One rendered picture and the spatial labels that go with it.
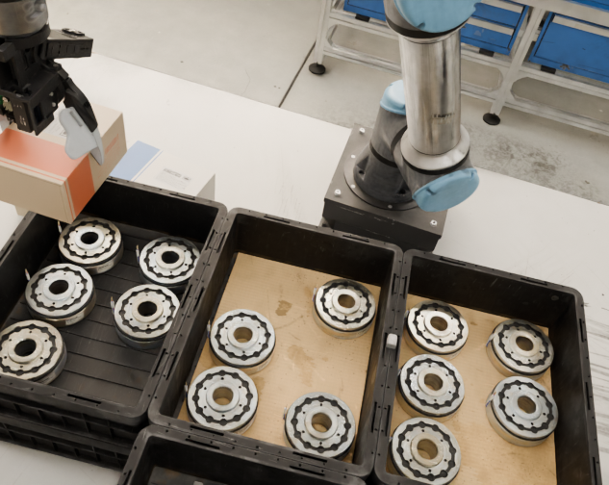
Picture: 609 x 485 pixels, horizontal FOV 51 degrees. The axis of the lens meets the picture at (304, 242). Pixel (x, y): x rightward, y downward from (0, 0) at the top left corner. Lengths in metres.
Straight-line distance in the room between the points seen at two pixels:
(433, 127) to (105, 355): 0.62
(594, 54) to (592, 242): 1.40
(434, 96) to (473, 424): 0.50
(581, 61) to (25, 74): 2.39
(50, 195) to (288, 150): 0.77
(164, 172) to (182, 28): 1.97
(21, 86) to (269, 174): 0.77
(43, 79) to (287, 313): 0.52
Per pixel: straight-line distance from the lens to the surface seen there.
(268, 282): 1.10
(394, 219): 1.29
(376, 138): 1.26
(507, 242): 1.48
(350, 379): 1.02
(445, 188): 1.10
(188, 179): 1.32
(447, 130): 1.04
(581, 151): 3.08
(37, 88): 0.81
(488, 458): 1.03
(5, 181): 0.92
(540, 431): 1.05
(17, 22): 0.77
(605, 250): 1.59
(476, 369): 1.09
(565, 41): 2.84
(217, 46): 3.14
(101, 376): 1.02
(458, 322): 1.10
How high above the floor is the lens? 1.71
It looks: 49 degrees down
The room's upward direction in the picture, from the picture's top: 11 degrees clockwise
